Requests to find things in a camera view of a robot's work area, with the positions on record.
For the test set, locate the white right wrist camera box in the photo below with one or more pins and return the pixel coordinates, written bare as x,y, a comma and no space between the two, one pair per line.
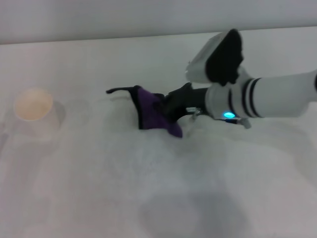
218,59

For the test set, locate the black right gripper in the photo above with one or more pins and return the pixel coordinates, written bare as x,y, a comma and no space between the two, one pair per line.
184,99

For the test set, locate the purple rag with black trim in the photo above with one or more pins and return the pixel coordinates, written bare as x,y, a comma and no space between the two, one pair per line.
148,111

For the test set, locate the white paper cup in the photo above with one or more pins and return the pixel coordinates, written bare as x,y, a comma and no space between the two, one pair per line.
33,106

